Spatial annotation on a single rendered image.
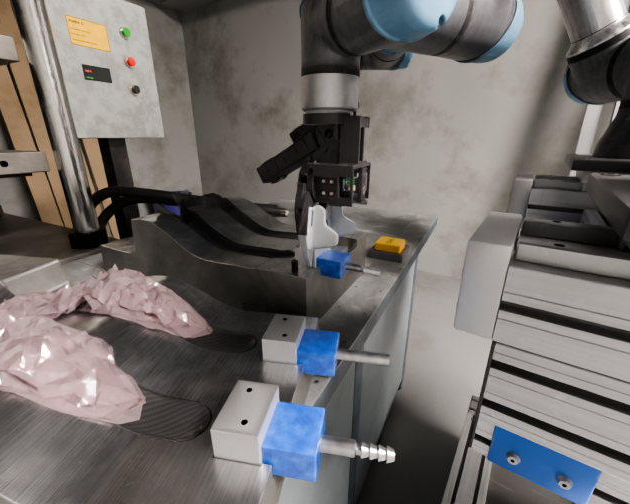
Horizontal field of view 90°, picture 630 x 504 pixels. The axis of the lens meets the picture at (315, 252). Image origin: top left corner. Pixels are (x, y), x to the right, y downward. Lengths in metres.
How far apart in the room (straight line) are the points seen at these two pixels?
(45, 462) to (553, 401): 0.39
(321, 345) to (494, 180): 2.33
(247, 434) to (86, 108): 1.09
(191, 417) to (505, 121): 2.47
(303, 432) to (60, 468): 0.17
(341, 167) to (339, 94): 0.09
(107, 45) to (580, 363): 1.30
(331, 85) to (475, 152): 2.21
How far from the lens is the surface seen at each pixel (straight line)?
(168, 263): 0.63
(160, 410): 0.34
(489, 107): 2.59
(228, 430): 0.26
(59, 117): 1.04
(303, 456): 0.26
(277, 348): 0.34
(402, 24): 0.35
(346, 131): 0.43
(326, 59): 0.43
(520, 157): 2.57
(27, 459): 0.32
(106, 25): 1.31
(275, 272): 0.47
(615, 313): 0.32
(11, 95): 3.40
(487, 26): 0.46
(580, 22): 0.92
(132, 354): 0.37
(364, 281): 0.65
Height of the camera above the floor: 1.08
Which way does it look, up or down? 20 degrees down
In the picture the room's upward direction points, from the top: straight up
